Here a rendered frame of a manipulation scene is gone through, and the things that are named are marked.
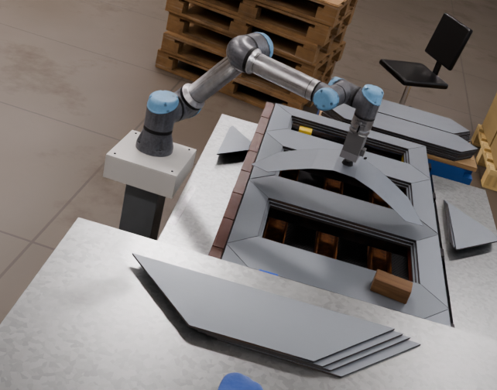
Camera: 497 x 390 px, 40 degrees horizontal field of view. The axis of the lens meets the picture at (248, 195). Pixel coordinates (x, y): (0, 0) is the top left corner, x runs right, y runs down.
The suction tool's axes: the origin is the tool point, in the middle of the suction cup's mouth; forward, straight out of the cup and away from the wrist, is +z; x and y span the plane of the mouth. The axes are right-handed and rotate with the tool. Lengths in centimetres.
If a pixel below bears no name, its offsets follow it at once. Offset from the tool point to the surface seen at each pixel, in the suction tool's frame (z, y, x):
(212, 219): 32, -19, 39
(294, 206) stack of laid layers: 16.5, -13.7, 11.3
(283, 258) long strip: 15.6, -47.2, 3.8
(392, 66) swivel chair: 54, 302, 25
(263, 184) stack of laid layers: 15.9, -8.5, 26.0
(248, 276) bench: -5, -90, 4
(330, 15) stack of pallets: 17, 245, 73
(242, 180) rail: 17.9, -8.6, 34.3
